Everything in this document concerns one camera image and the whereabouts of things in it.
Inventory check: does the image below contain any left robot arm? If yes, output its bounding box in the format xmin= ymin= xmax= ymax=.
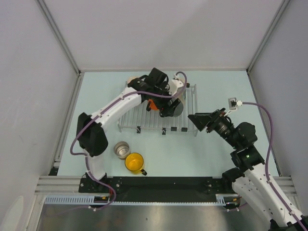
xmin=70 ymin=68 xmax=187 ymax=193

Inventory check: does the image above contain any yellow mug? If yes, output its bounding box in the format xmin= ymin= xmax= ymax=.
xmin=125 ymin=153 xmax=147 ymax=176

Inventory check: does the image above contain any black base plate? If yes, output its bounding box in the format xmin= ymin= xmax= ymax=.
xmin=78 ymin=176 xmax=240 ymax=208

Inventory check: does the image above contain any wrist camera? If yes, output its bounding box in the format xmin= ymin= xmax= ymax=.
xmin=168 ymin=73 xmax=187 ymax=98
xmin=225 ymin=97 xmax=243 ymax=116

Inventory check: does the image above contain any stainless steel cup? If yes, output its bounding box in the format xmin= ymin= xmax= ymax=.
xmin=114 ymin=141 xmax=130 ymax=160

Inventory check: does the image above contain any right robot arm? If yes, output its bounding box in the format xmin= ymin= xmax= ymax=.
xmin=188 ymin=109 xmax=308 ymax=231

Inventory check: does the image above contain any aluminium frame rail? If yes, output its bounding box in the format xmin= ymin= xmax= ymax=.
xmin=35 ymin=176 xmax=297 ymax=196

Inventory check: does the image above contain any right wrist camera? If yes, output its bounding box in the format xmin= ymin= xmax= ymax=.
xmin=225 ymin=97 xmax=243 ymax=116

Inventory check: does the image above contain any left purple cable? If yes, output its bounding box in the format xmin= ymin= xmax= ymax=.
xmin=69 ymin=71 xmax=188 ymax=180

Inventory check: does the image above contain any slotted cable duct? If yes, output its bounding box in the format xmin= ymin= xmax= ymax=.
xmin=45 ymin=194 xmax=240 ymax=206

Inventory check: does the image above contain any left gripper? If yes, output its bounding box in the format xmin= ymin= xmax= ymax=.
xmin=151 ymin=81 xmax=180 ymax=116

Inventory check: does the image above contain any beige floral mug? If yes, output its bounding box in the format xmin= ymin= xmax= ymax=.
xmin=127 ymin=77 xmax=140 ymax=89

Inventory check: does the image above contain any beige patterned mug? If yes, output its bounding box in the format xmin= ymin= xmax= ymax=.
xmin=178 ymin=83 xmax=186 ymax=105

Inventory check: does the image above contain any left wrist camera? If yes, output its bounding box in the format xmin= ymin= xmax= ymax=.
xmin=168 ymin=73 xmax=187 ymax=98

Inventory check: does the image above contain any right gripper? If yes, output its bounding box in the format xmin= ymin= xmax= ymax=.
xmin=188 ymin=108 xmax=241 ymax=149

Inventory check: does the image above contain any orange mug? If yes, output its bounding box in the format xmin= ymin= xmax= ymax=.
xmin=146 ymin=99 xmax=159 ymax=112

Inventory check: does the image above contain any metal wire dish rack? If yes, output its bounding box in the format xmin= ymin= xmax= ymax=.
xmin=117 ymin=84 xmax=198 ymax=136

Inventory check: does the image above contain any dark grey mug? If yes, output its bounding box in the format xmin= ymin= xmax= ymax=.
xmin=172 ymin=99 xmax=184 ymax=117

